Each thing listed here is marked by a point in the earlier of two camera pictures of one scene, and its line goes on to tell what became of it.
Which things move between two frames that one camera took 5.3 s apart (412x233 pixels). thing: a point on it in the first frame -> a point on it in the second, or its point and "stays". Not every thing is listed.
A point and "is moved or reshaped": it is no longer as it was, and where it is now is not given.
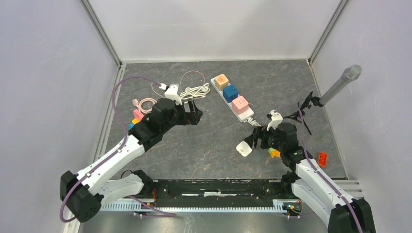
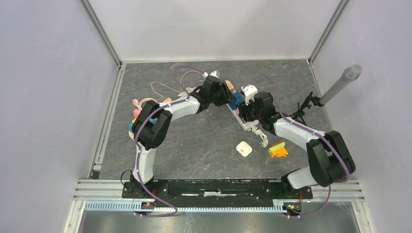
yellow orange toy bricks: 274,152 stays
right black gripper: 259,132 -> 243,108
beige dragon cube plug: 220,81 is moved or reshaped
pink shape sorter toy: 138,117 stays
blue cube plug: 230,92 is moved or reshaped
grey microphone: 350,73 stays
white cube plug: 244,148 stays
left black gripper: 192,117 -> 226,96
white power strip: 229,93 is moved or reshaped
